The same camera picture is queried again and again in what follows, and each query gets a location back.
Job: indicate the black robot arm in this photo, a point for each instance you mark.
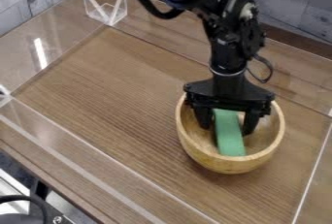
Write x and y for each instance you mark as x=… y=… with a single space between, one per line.
x=236 y=38

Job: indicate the wooden bowl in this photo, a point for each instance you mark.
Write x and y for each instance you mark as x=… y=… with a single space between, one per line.
x=200 y=141

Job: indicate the green stick block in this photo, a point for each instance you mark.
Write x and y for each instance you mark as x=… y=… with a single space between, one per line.
x=228 y=133

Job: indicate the black table frame bracket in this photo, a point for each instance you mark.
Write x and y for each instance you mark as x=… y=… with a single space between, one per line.
x=41 y=191

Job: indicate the clear acrylic enclosure walls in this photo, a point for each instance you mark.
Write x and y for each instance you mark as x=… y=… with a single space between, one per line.
x=94 y=119

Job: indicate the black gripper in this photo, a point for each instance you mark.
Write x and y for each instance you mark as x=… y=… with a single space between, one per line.
x=228 y=92

